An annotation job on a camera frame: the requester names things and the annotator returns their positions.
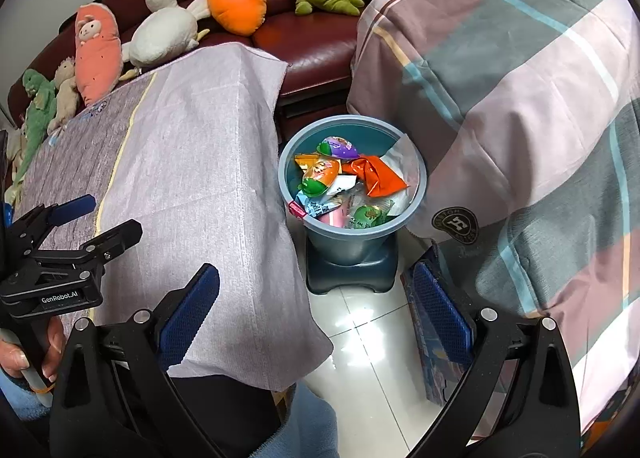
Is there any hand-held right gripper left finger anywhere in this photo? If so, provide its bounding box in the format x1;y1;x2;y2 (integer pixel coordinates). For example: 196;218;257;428
49;262;222;458

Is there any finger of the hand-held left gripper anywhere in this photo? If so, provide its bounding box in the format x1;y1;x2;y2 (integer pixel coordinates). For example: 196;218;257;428
75;219;144;265
7;194;97;241

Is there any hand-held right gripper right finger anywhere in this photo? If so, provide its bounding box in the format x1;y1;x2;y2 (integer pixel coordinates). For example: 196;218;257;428
410;261;583;458

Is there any teal plastic bin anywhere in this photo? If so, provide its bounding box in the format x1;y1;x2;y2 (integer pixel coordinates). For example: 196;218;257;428
277;114;428;266

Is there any orange red snack wrapper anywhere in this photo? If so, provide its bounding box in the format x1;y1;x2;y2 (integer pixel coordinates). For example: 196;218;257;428
341;155;408;198

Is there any light blue snack wrapper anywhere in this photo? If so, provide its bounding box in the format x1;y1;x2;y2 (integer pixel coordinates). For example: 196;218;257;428
295;191;342;219

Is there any white snack wrapper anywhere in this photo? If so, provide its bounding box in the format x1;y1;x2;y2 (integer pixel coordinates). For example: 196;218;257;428
325;175;358;196

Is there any orange snack packet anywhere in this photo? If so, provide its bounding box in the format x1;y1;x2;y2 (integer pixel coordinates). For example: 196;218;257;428
294;153;346;184

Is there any purple green snack packet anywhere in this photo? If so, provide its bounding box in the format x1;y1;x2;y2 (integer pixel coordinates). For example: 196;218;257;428
317;135;361;160

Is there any person's left forearm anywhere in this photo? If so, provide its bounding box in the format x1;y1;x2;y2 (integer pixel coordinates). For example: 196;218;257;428
0;370;53;424

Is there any person's left hand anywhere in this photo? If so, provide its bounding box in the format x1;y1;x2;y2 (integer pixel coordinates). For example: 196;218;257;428
0;319;67;384

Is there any dark teal plastic stool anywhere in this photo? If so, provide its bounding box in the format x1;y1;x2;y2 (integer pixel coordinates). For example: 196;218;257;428
306;238;399;295

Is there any light green dinosaur plush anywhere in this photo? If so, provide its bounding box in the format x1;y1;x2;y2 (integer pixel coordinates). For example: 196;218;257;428
5;69;57;204

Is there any beige doll plush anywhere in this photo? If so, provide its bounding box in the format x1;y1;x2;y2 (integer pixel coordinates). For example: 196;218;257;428
47;57;81;134

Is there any purple floral tablecloth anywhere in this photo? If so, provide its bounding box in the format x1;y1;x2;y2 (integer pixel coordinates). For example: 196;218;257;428
10;42;335;393

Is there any pink carrot bunny plush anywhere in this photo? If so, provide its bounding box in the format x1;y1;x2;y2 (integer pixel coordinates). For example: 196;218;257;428
75;3;123;108

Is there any person's blue fleece clothing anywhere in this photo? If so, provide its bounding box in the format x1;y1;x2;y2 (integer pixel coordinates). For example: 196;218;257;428
270;383;343;458

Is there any white duck plush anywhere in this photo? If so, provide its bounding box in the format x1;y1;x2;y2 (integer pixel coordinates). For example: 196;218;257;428
121;0;211;72

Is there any plaid pink grey blanket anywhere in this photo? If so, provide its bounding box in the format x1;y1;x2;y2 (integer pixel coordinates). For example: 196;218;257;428
346;0;640;439

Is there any dark red leather sofa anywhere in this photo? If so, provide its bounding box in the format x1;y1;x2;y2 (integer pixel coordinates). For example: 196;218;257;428
7;0;416;139

